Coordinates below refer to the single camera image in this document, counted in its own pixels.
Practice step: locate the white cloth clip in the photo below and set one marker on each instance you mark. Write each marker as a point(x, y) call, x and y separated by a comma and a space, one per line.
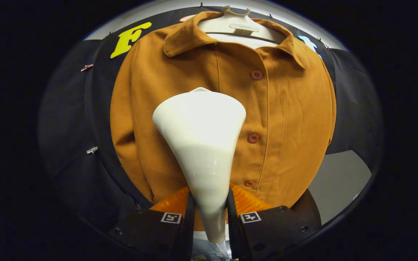
point(92, 149)

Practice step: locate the white garment steamer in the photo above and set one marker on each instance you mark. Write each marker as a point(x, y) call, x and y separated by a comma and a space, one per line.
point(200, 127)

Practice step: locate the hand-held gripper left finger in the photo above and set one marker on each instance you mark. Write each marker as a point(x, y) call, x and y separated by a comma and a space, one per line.
point(187, 235)

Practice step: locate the black backdrop cloth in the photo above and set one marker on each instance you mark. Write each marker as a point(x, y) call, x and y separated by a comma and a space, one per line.
point(67, 127)

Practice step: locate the white mannequin torso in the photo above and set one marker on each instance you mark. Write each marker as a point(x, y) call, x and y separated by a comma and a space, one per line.
point(238, 21)

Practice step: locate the red cloth clip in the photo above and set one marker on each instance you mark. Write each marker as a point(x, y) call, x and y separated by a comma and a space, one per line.
point(87, 67)

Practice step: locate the grey side table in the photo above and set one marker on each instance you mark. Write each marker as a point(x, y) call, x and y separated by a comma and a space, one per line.
point(339, 181)

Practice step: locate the brown button-up shirt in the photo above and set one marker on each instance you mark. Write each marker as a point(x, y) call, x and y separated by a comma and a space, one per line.
point(296, 127)

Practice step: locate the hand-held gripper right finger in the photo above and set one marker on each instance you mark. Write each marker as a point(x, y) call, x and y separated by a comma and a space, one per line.
point(233, 235)

